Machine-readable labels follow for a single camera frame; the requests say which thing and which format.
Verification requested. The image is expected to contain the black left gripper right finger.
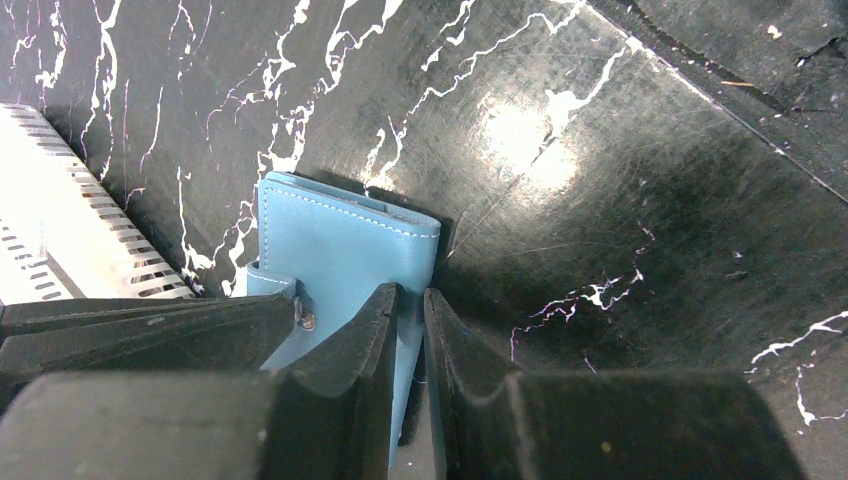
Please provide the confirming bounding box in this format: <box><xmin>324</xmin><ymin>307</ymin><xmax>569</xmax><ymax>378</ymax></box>
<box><xmin>423</xmin><ymin>289</ymin><xmax>804</xmax><ymax>479</ymax></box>

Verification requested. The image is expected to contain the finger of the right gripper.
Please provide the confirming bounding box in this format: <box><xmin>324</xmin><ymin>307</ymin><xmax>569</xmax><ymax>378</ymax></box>
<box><xmin>1</xmin><ymin>294</ymin><xmax>297</xmax><ymax>409</ymax></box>

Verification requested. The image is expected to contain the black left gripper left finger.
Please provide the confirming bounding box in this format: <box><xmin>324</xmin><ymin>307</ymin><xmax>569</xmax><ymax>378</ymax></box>
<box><xmin>1</xmin><ymin>283</ymin><xmax>399</xmax><ymax>479</ymax></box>

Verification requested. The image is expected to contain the blue leather card holder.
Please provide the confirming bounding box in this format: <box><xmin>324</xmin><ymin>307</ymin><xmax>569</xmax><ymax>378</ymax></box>
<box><xmin>247</xmin><ymin>171</ymin><xmax>441</xmax><ymax>455</ymax></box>

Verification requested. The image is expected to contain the white plastic basket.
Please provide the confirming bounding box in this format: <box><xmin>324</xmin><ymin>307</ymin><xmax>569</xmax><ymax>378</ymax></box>
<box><xmin>1</xmin><ymin>104</ymin><xmax>194</xmax><ymax>305</ymax></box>

